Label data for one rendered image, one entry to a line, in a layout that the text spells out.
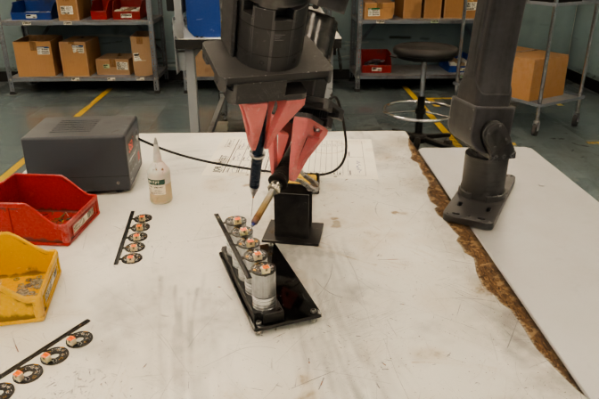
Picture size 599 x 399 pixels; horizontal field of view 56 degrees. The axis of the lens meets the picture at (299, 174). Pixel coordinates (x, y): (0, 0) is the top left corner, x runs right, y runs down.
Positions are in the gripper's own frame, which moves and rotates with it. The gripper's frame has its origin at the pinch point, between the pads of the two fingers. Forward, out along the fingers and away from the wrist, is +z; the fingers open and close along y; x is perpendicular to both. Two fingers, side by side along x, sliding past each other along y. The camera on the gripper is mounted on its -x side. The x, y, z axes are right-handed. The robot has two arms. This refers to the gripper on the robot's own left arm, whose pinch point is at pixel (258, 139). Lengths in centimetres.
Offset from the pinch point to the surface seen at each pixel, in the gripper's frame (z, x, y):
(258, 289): 11.5, 8.9, 1.8
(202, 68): 200, -355, -85
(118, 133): 20.1, -31.1, 10.5
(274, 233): 20.6, -5.9, -6.0
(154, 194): 25.4, -22.1, 6.8
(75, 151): 22.6, -30.9, 16.8
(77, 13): 172, -403, 3
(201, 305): 17.8, 4.7, 6.4
